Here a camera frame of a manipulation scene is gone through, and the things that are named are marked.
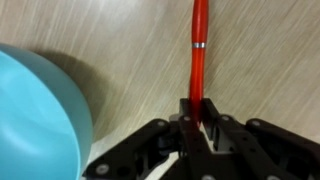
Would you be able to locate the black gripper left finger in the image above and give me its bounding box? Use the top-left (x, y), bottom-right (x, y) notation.
top-left (83, 99), bottom-right (212, 180)

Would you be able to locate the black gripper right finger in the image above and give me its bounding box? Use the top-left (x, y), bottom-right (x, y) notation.
top-left (201, 98), bottom-right (320, 180)

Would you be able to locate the red ballpoint pen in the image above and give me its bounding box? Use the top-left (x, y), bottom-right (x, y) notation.
top-left (189, 0), bottom-right (209, 125)

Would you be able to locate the light blue bowl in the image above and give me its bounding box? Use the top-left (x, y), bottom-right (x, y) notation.
top-left (0, 44), bottom-right (93, 180)

